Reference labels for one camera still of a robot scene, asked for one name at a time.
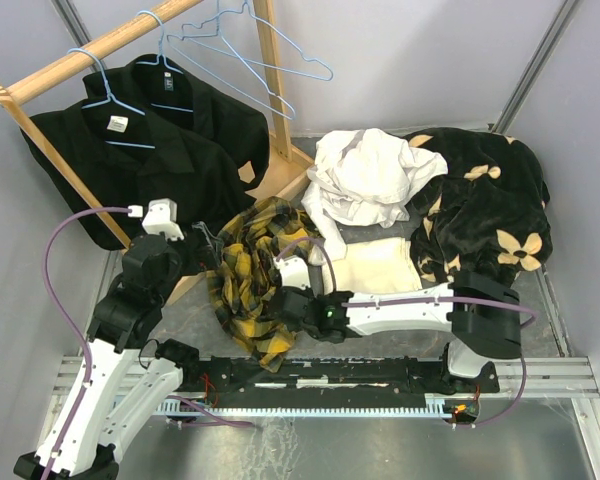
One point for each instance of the blue hanger front shirt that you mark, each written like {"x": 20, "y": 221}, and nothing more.
{"x": 110, "y": 98}

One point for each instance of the white shirt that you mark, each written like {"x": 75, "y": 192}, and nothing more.
{"x": 363, "y": 178}

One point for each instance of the wooden clothes rack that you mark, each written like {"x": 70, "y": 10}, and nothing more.
{"x": 286, "y": 175}

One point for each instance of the blue hanger rear shirt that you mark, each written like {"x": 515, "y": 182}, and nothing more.
{"x": 172, "y": 76}

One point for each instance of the cream folded cloth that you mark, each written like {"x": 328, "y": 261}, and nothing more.
{"x": 381, "y": 266}

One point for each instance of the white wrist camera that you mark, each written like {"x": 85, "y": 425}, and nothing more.
{"x": 159, "y": 218}
{"x": 294, "y": 272}

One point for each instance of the black shirt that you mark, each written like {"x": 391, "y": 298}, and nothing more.
{"x": 240, "y": 130}
{"x": 125, "y": 158}

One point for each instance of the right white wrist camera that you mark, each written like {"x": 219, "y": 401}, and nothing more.
{"x": 294, "y": 272}

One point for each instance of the blue hanger shirt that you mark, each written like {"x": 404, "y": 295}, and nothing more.
{"x": 110, "y": 98}
{"x": 172, "y": 76}

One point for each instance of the front black shirt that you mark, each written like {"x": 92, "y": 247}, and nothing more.
{"x": 125, "y": 158}

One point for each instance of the yellow plaid shirt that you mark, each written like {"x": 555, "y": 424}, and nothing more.
{"x": 245, "y": 281}

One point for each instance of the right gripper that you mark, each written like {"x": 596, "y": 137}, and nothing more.
{"x": 304, "y": 291}

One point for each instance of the black floral blanket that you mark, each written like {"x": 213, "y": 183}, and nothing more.
{"x": 487, "y": 214}

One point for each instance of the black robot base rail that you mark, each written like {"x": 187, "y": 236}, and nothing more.
{"x": 331, "y": 383}

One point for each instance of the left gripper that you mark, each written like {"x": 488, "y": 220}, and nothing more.
{"x": 210, "y": 253}

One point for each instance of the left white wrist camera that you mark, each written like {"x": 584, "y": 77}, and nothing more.
{"x": 159, "y": 218}

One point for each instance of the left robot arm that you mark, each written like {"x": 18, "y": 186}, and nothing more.
{"x": 93, "y": 432}

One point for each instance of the white cable duct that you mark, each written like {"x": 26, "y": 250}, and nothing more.
{"x": 432, "y": 408}

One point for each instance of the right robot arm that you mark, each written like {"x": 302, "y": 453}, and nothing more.
{"x": 484, "y": 317}

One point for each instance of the rear black shirt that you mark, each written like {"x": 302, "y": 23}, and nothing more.
{"x": 240, "y": 130}

